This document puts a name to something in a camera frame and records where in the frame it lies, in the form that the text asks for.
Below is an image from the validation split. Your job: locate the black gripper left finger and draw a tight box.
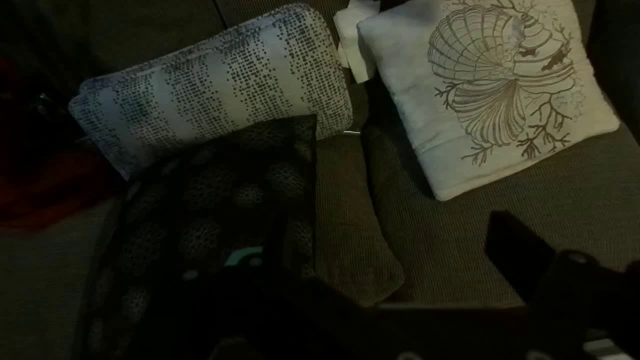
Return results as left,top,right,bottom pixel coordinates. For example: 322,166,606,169
216,243,336,321

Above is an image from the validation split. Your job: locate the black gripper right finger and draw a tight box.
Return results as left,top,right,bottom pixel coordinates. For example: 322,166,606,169
485,208,640,335

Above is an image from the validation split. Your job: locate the white seashell print pillow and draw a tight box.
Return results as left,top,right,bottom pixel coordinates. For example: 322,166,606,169
356,0,623,204

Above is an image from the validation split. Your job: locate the black dotted pillow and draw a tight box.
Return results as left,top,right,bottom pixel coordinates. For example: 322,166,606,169
72,114,321,360

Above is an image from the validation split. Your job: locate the blue grey knit pillow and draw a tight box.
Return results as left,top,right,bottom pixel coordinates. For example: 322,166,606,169
68,1,356,182

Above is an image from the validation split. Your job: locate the olive grey fabric couch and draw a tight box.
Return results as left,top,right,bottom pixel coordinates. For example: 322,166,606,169
0,0,640,360

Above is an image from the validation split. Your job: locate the red blanket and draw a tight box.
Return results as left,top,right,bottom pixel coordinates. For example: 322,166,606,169
0,57,116,231

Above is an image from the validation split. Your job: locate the white paper tissue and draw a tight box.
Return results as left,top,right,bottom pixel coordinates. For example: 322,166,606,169
333,0,382,86

